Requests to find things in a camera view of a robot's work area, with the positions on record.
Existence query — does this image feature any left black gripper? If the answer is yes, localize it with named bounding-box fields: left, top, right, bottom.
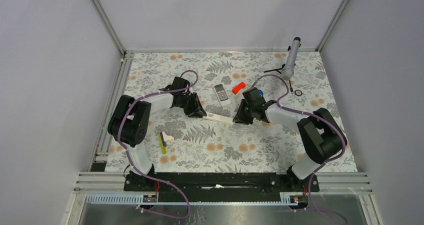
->
left=177, top=92, right=206, bottom=118

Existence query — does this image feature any white rectangular stick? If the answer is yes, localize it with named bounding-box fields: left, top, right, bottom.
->
left=203, top=112, right=234, bottom=125

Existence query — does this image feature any white remote control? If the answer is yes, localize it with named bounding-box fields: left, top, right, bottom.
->
left=213, top=84, right=231, bottom=107

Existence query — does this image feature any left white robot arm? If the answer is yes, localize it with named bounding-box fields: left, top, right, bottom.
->
left=107, top=76, right=207, bottom=191

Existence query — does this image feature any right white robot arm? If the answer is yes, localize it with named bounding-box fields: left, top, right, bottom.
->
left=233, top=87, right=347, bottom=191

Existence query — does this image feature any orange cylinder block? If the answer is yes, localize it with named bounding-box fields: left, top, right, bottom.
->
left=231, top=82, right=246, bottom=95

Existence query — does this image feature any purple green block stack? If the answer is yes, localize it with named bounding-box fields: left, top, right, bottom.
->
left=157, top=132, right=175, bottom=155

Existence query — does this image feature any grey microphone on stand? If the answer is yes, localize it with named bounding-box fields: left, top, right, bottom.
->
left=264, top=36, right=301, bottom=92

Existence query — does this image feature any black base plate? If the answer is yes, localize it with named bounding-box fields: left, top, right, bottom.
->
left=123, top=171, right=320, bottom=203

